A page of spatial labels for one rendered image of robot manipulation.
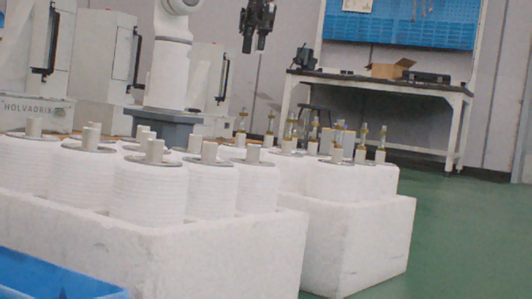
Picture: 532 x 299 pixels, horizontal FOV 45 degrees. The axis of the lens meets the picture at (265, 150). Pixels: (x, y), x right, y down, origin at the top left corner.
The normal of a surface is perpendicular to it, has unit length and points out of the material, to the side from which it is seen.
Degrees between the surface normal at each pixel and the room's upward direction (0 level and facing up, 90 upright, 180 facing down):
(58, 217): 90
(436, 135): 90
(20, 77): 90
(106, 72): 90
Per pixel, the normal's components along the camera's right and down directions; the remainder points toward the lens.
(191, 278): 0.84, 0.15
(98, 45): -0.41, 0.00
